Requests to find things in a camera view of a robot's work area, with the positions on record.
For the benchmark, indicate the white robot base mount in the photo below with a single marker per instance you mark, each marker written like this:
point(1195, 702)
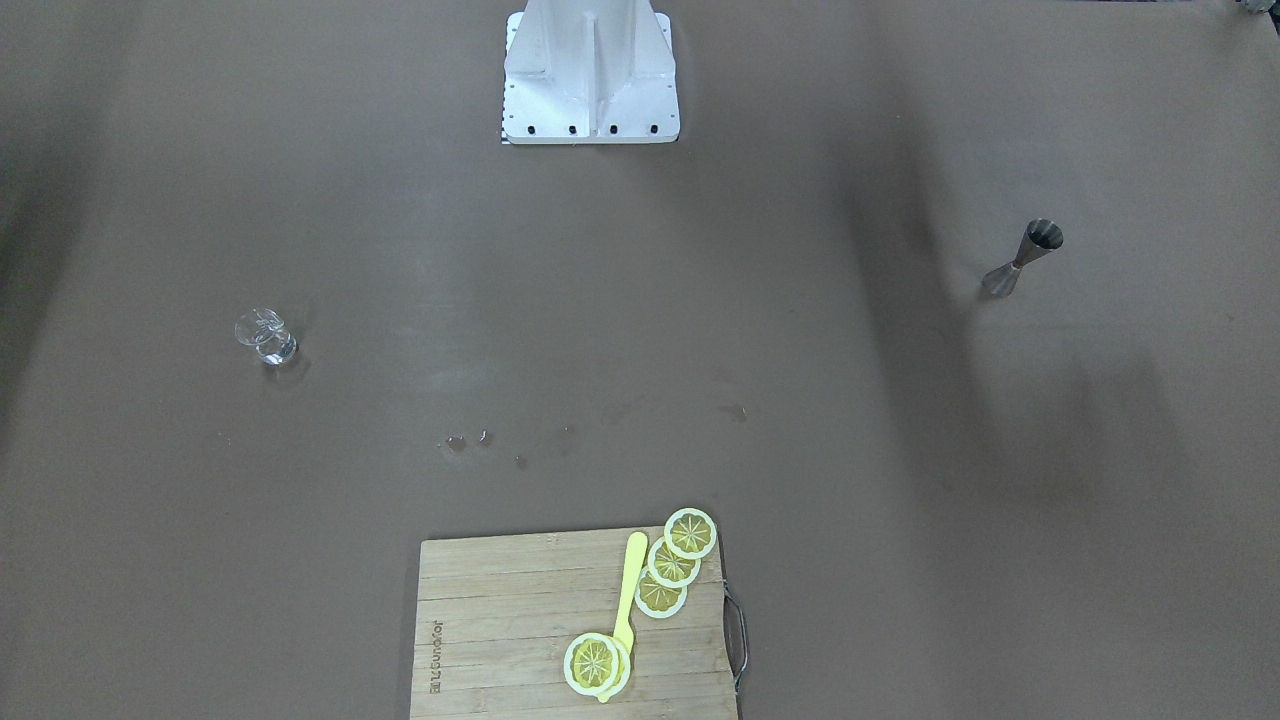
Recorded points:
point(582, 72)

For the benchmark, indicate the lemon slice middle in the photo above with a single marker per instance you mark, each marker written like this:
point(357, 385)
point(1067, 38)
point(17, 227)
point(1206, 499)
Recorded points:
point(669, 569)

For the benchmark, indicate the lemon slice on handle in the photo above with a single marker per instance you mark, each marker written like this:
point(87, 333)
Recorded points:
point(596, 665)

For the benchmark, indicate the lemon slice near knife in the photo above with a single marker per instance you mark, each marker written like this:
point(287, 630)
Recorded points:
point(656, 600)

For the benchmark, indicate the clear glass measuring cup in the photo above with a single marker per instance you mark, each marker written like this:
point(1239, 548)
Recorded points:
point(264, 331)

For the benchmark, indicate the steel double jigger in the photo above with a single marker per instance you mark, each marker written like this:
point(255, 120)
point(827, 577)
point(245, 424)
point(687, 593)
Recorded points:
point(1040, 238)

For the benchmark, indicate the bamboo cutting board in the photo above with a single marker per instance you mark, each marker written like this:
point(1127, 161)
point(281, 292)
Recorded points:
point(495, 614)

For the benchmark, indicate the yellow plastic knife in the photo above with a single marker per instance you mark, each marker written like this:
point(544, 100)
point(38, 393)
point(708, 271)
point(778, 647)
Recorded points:
point(623, 634)

